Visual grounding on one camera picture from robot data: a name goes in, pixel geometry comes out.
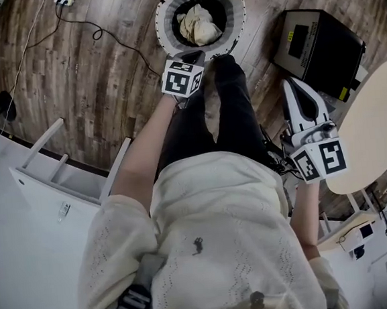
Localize black cable bundle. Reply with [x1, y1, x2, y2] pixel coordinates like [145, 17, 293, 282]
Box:
[260, 121, 302, 182]

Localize white desk with cable hole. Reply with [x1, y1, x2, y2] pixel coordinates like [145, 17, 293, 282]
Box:
[4, 111, 147, 309]

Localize black grey shoulder strap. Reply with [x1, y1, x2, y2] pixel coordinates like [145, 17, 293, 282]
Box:
[97, 252, 170, 309]

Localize white clothes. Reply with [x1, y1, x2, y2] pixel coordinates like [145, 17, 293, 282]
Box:
[188, 3, 224, 47]

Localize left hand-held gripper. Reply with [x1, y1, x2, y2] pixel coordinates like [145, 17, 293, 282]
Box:
[157, 48, 210, 101]

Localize small clear clip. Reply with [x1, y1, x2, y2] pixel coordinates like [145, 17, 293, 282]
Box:
[56, 201, 74, 224]

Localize pale yellow clothes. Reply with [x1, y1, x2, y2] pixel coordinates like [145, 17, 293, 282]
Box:
[175, 2, 224, 48]

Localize black metal cabinet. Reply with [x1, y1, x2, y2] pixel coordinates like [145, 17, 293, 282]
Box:
[266, 3, 371, 109]

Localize wooden desk with white legs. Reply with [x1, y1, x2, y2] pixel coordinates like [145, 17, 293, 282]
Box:
[315, 208, 380, 251]

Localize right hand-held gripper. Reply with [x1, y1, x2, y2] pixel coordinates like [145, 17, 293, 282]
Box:
[275, 72, 350, 188]

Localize white grey laundry basket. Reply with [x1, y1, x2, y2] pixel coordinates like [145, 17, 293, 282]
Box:
[152, 0, 251, 66]

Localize round beige table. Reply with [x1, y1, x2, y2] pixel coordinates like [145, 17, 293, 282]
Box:
[317, 58, 387, 196]

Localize person's left forearm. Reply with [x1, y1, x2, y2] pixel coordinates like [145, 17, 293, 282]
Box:
[103, 92, 188, 222]

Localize person's black trousers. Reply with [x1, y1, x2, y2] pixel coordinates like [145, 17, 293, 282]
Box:
[146, 50, 272, 176]

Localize person's right forearm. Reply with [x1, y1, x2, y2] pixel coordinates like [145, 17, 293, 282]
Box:
[285, 179, 327, 249]

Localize white appliance with screen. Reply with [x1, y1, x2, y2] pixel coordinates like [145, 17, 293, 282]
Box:
[337, 223, 380, 253]

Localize person's white knit top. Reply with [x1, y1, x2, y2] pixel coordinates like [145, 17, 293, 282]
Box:
[66, 141, 349, 309]

